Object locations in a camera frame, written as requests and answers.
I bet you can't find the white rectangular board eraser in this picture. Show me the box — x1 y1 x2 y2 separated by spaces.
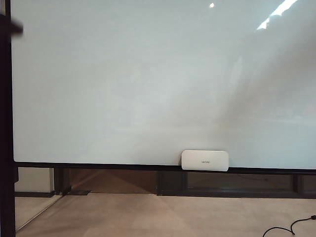
181 149 230 171

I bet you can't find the black board stand leg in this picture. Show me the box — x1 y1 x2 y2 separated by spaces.
53 167 92 197

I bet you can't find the white glass board black frame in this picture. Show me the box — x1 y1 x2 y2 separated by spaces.
10 0 316 171

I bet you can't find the dark low wall cabinet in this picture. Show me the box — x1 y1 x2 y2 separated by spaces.
157 169 316 198

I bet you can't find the black vertical post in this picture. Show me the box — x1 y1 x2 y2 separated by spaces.
0 0 17 237

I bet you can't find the black floor cable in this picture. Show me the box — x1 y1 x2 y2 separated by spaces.
262 214 316 237

